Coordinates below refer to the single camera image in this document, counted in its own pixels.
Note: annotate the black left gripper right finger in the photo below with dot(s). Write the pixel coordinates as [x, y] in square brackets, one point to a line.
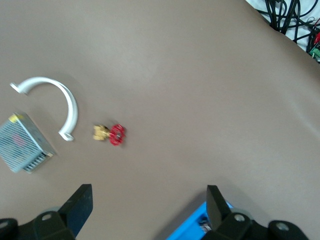
[216, 208]

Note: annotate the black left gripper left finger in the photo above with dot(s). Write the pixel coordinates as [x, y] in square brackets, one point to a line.
[78, 210]

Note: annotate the blue plastic tray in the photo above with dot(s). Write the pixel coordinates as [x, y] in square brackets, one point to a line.
[190, 225]

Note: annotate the brass valve red handwheel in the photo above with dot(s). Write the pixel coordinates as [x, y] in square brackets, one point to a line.
[116, 135]

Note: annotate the metal mesh power supply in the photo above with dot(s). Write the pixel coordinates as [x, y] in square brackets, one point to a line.
[22, 145]

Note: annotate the green terminal connector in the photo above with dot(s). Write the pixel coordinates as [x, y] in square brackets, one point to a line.
[315, 52]

